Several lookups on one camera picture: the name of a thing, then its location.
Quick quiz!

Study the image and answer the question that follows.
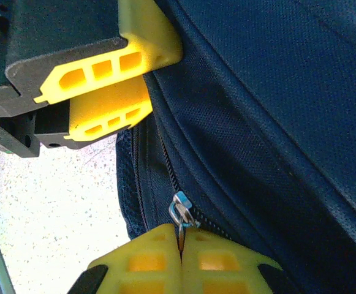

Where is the silver zipper pull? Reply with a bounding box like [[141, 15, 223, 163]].
[[168, 191, 202, 246]]

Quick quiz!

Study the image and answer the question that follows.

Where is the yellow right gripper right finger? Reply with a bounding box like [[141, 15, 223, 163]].
[[180, 228, 292, 294]]

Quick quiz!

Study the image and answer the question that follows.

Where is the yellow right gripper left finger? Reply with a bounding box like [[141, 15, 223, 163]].
[[67, 223, 183, 294]]

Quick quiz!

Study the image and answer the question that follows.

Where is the navy blue backpack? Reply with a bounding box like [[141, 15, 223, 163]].
[[115, 0, 356, 294]]

